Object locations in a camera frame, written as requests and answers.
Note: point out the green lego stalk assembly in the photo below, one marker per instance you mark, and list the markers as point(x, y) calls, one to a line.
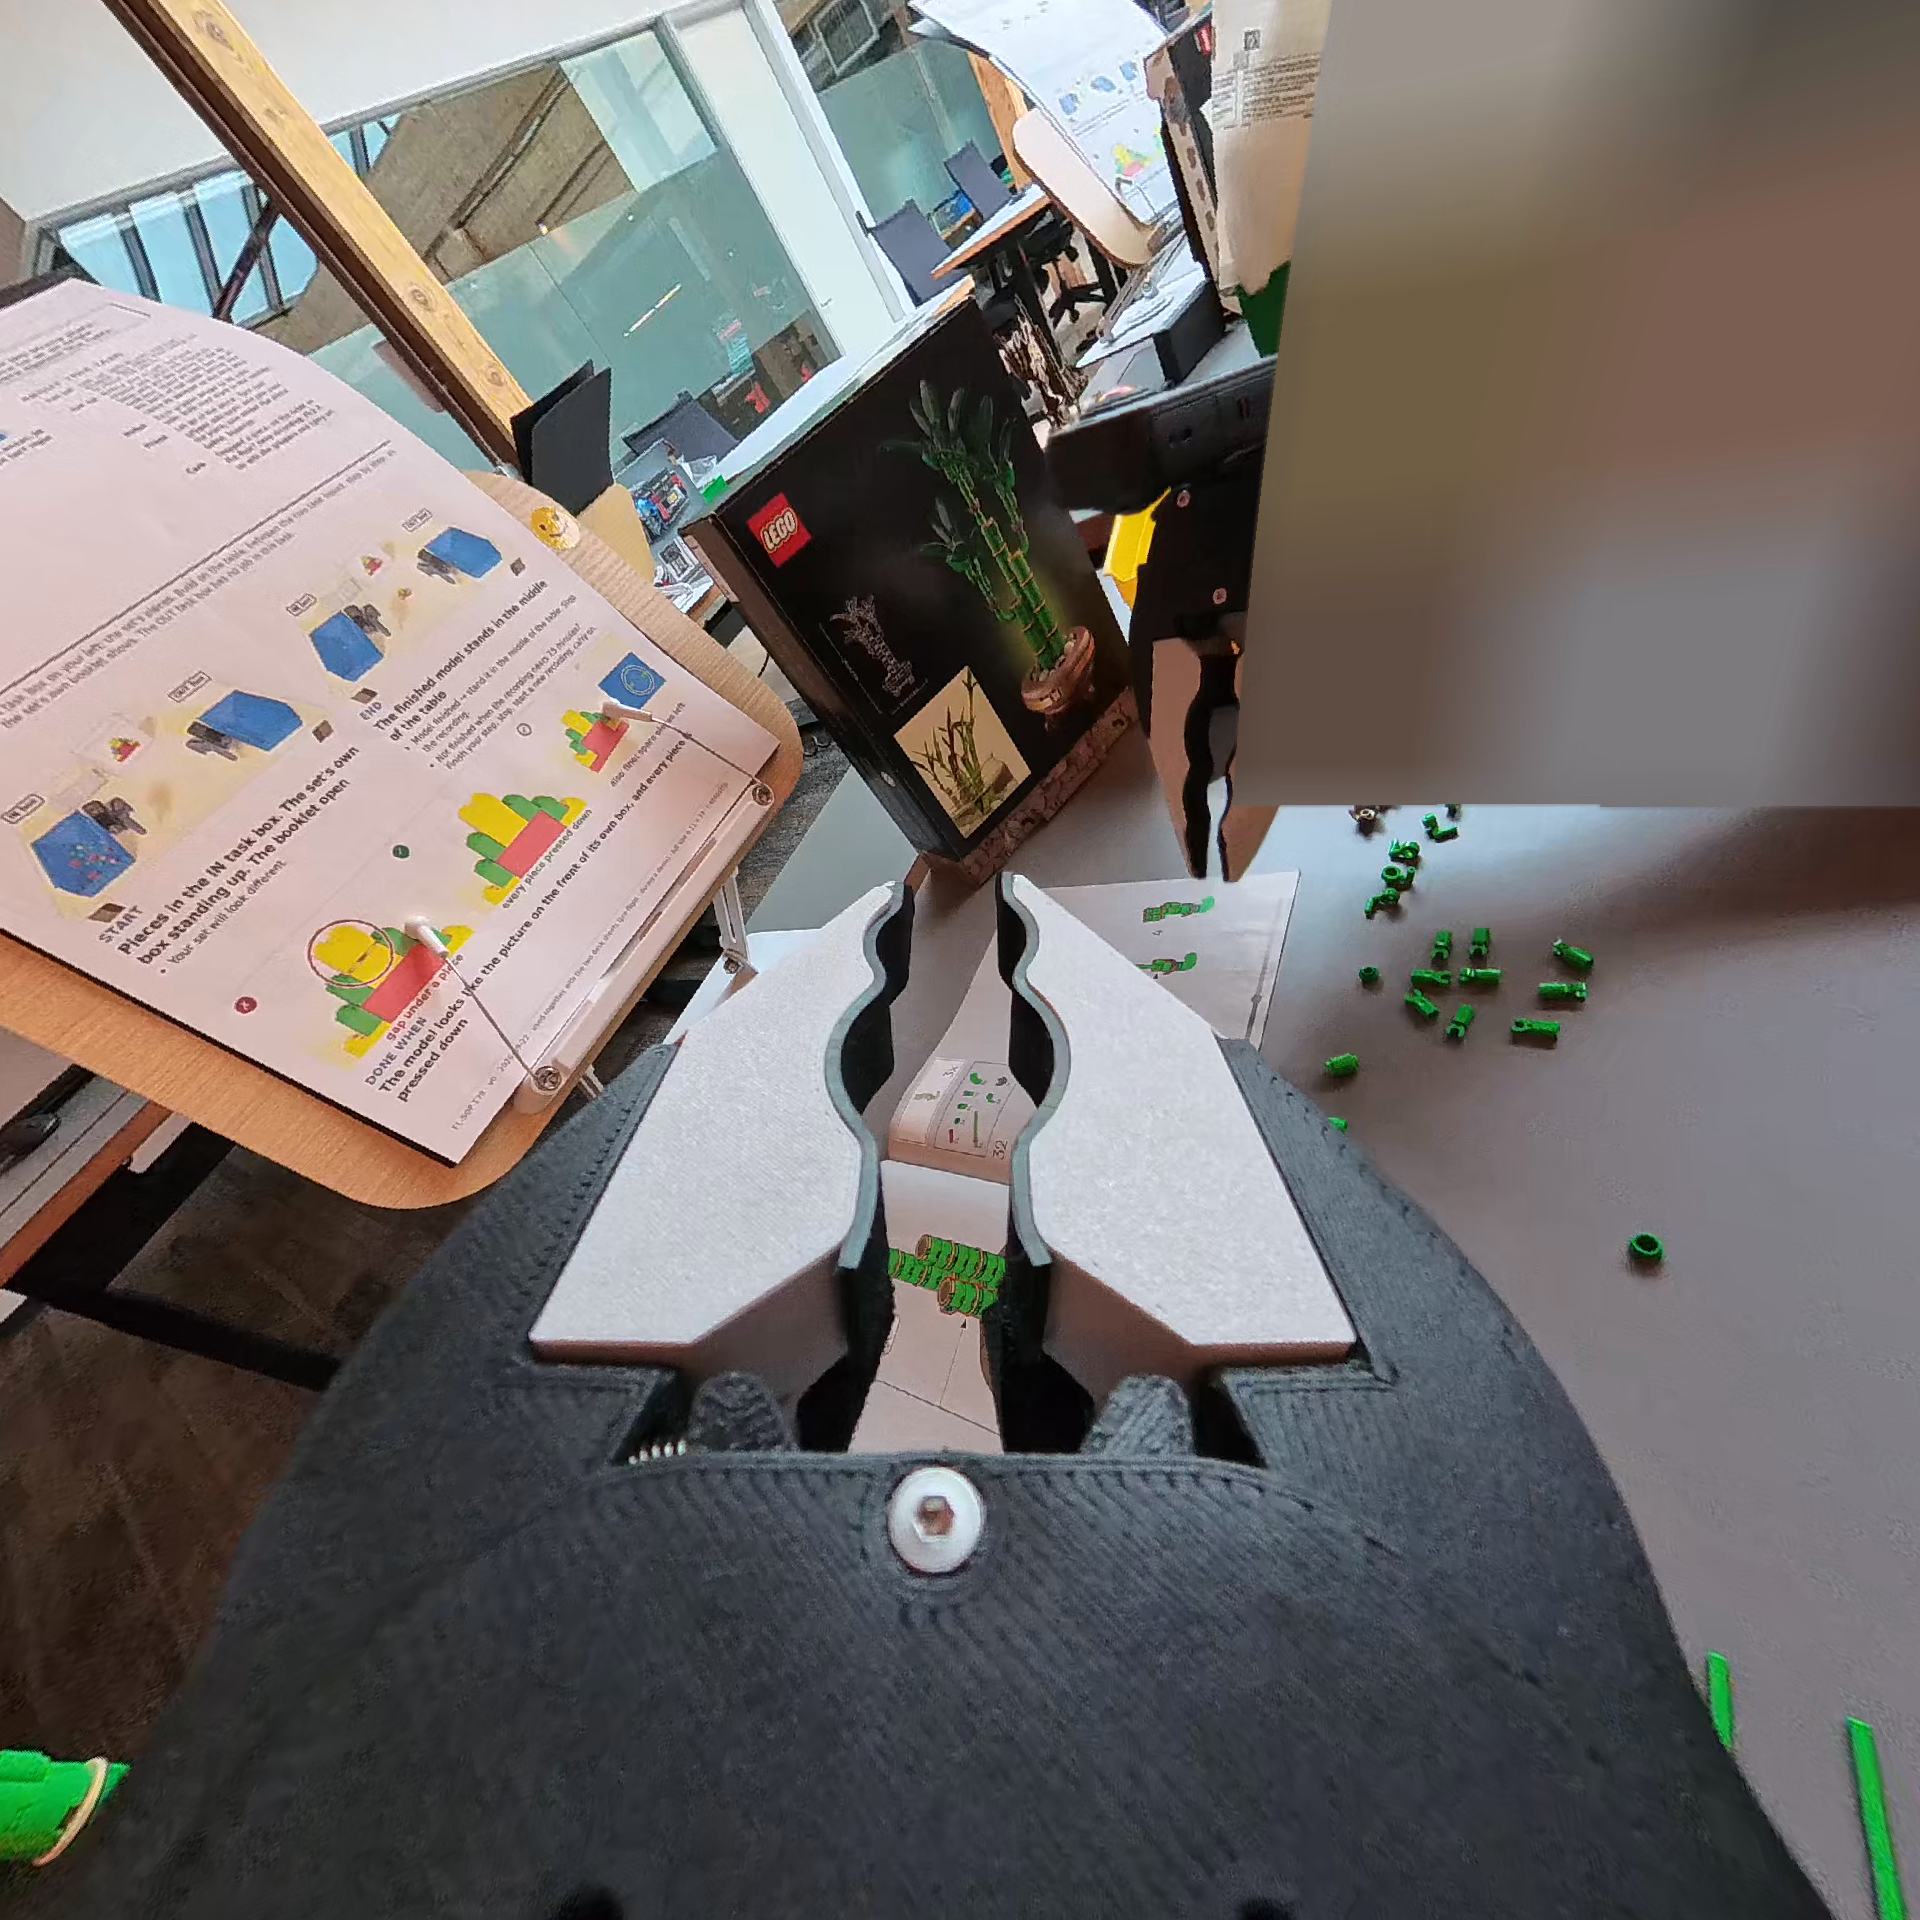
point(45, 1801)

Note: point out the small green lego pieces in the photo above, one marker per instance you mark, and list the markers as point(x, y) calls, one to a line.
point(1478, 974)

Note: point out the black cardboard sheet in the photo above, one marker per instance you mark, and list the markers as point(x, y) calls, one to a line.
point(562, 421)

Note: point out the brown twig model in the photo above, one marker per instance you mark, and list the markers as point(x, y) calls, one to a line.
point(1042, 369)

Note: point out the yellow plastic bin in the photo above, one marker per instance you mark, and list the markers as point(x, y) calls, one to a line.
point(1129, 549)

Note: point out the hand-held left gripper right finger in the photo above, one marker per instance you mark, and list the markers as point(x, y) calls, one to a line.
point(1185, 1185)

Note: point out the wooden display board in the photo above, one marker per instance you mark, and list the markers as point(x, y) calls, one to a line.
point(300, 1137)
point(1094, 211)

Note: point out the wooden post with bolts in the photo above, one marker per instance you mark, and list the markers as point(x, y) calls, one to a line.
point(300, 211)

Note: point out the printed instruction sheet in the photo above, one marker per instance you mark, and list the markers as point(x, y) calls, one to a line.
point(300, 674)
point(1080, 74)

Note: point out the dark office chair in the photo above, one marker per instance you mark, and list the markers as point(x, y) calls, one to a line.
point(979, 181)
point(901, 249)

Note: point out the lego instruction booklet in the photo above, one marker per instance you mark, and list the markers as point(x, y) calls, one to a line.
point(1111, 931)

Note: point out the white printed paper bag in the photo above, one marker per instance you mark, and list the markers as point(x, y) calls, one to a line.
point(1261, 134)

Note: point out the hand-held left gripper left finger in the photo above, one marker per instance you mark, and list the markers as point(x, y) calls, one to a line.
point(721, 1155)

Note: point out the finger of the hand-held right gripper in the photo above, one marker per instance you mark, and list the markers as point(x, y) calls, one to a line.
point(1170, 751)
point(1248, 842)

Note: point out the long green lego rod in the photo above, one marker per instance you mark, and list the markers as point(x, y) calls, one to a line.
point(1718, 1702)
point(1875, 1823)

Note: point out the black lego set box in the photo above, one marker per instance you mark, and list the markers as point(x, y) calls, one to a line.
point(901, 600)

